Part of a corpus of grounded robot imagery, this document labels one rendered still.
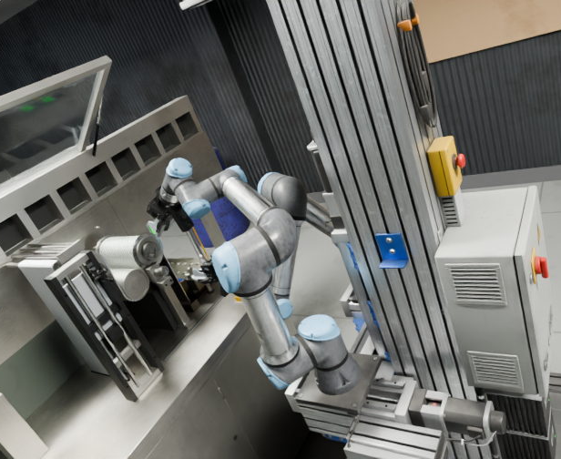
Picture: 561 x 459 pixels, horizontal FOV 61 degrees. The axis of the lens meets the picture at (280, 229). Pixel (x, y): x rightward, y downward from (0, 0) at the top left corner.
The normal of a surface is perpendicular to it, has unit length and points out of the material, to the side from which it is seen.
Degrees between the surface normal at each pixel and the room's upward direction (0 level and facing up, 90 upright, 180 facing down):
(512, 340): 90
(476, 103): 90
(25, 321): 90
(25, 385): 90
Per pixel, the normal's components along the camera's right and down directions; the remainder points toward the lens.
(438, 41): -0.47, 0.54
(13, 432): 0.80, -0.04
